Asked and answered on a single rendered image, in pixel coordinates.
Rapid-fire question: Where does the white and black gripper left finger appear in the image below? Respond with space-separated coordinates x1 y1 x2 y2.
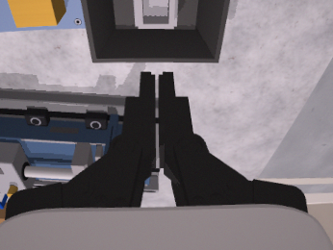
5 72 156 220

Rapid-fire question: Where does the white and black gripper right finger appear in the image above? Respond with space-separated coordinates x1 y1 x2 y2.
159 72 308 212

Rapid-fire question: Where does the yellow-orange rectangular block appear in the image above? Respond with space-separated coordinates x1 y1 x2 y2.
8 0 66 28

